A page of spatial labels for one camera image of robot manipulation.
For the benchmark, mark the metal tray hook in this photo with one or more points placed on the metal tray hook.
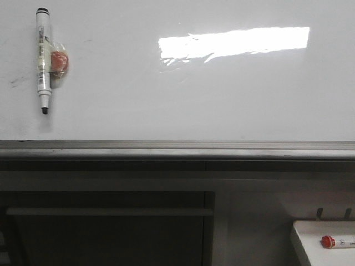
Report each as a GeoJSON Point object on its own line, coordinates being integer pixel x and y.
{"type": "Point", "coordinates": [347, 214]}
{"type": "Point", "coordinates": [319, 214]}

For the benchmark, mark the grey aluminium whiteboard ledge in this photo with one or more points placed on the grey aluminium whiteboard ledge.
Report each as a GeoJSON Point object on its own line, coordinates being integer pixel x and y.
{"type": "Point", "coordinates": [96, 150]}

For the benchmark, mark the white whiteboard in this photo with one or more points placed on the white whiteboard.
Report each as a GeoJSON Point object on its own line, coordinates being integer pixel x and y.
{"type": "Point", "coordinates": [183, 70]}

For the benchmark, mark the red capped white marker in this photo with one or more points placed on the red capped white marker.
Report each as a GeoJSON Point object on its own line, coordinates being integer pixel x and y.
{"type": "Point", "coordinates": [338, 241]}

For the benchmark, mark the white black whiteboard marker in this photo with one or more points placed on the white black whiteboard marker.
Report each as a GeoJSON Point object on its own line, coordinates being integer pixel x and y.
{"type": "Point", "coordinates": [44, 37]}

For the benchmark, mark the red round magnet taped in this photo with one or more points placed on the red round magnet taped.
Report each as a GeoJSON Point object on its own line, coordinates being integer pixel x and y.
{"type": "Point", "coordinates": [59, 60]}

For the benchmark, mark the right metal tray hook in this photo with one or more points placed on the right metal tray hook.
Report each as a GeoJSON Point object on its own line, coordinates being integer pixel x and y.
{"type": "Point", "coordinates": [347, 214]}

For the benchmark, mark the white marker tray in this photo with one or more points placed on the white marker tray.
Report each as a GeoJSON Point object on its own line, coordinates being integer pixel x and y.
{"type": "Point", "coordinates": [306, 239]}

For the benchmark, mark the dark cabinet with white bar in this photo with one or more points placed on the dark cabinet with white bar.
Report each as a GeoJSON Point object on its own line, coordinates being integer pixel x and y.
{"type": "Point", "coordinates": [106, 228]}

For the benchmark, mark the left metal tray hook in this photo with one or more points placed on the left metal tray hook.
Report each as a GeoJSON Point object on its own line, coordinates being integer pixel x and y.
{"type": "Point", "coordinates": [319, 214]}

